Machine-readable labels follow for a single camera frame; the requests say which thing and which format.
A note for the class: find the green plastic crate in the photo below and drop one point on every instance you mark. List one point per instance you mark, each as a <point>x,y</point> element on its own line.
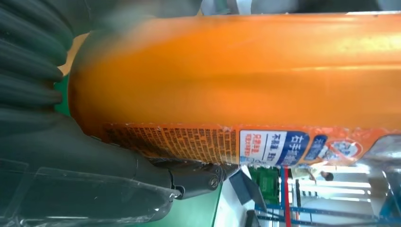
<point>266,185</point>

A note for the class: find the clear plastic cover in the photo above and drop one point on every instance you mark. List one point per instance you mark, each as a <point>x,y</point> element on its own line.
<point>94,200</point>

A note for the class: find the blue metal rack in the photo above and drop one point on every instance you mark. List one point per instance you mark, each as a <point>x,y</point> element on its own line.
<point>313,216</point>

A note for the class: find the black handheld controller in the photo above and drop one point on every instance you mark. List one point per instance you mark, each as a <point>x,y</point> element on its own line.
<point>252,219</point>

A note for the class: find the person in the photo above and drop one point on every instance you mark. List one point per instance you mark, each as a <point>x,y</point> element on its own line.
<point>313,174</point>

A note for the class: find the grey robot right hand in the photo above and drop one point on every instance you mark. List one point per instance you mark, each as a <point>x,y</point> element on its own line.
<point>78,150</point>

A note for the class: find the green table mat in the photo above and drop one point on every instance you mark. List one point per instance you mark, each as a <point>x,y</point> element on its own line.
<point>194,213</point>

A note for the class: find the tablet in blue folio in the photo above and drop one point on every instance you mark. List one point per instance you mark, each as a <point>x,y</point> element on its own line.
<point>247,188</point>

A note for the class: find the white desk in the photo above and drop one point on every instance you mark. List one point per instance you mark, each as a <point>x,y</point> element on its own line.
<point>231,213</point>

